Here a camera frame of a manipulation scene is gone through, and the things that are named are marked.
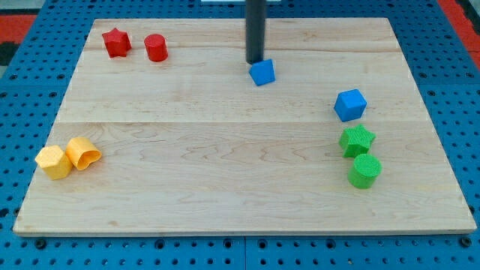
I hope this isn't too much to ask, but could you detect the blue triangle block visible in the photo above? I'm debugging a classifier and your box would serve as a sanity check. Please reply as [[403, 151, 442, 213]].
[[249, 59, 276, 86]]

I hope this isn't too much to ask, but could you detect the blue cube block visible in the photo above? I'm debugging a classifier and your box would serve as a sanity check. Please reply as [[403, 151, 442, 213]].
[[334, 89, 368, 122]]

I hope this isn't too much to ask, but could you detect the wooden board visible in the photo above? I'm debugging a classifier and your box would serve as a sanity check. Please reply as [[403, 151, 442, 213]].
[[13, 18, 476, 237]]

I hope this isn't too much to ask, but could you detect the green star block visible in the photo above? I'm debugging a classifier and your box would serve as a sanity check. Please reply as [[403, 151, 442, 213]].
[[339, 124, 377, 158]]

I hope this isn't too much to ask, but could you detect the red cylinder block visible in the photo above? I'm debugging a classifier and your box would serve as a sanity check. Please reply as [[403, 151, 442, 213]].
[[144, 34, 168, 62]]

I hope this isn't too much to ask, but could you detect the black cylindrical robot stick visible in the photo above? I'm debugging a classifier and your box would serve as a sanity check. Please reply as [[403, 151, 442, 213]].
[[245, 0, 266, 65]]

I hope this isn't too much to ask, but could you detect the green cylinder block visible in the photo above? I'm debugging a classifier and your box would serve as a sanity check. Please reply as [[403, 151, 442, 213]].
[[347, 154, 383, 189]]

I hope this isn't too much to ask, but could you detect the red star block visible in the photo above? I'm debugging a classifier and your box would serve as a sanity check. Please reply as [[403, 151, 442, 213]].
[[102, 28, 131, 58]]

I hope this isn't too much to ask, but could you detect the yellow heart block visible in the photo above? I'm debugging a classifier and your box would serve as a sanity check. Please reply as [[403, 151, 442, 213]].
[[66, 136, 102, 170]]

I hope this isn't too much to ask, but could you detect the yellow hexagon block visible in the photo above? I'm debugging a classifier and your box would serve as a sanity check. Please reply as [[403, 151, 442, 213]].
[[34, 145, 73, 180]]

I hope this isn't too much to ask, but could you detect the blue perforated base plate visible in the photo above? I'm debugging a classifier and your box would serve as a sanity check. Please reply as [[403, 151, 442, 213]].
[[1, 0, 479, 269]]

